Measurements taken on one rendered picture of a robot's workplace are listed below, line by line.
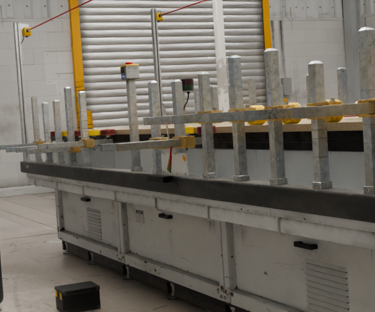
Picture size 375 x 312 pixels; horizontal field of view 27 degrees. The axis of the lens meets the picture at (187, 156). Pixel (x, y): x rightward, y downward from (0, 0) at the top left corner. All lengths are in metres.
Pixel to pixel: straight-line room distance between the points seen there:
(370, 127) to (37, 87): 9.11
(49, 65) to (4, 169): 1.58
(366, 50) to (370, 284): 0.87
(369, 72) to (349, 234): 0.51
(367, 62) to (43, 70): 9.13
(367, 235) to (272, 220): 0.51
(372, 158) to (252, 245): 1.21
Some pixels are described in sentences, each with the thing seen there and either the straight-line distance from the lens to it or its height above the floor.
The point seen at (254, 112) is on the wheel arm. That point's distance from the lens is 2.29.
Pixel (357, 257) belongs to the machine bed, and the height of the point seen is 0.43.
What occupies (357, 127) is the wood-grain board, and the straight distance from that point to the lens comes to 2.60.
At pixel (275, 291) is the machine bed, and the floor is 0.21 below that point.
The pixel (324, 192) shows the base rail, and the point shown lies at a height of 0.69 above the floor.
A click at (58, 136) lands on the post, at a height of 0.88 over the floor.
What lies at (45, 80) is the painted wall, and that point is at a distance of 11.16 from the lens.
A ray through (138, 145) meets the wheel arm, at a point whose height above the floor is 0.85.
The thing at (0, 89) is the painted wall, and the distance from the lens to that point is 10.99.
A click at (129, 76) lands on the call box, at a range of 3.77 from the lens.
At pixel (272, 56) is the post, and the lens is 2.67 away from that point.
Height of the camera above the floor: 0.96
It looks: 3 degrees down
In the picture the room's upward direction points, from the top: 4 degrees counter-clockwise
